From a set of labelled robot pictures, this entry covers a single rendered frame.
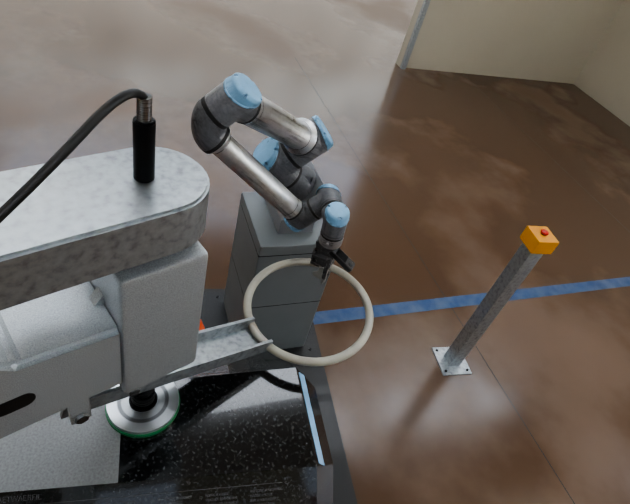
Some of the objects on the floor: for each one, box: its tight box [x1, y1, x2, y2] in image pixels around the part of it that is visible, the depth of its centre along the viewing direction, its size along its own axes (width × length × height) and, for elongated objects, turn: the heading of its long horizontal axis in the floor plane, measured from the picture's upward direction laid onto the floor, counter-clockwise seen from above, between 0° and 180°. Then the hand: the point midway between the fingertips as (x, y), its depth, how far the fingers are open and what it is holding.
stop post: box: [432, 226, 559, 376], centre depth 276 cm, size 20×20×109 cm
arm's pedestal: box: [216, 192, 335, 351], centre depth 270 cm, size 50×50×85 cm
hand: (325, 278), depth 208 cm, fingers closed on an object, 4 cm apart
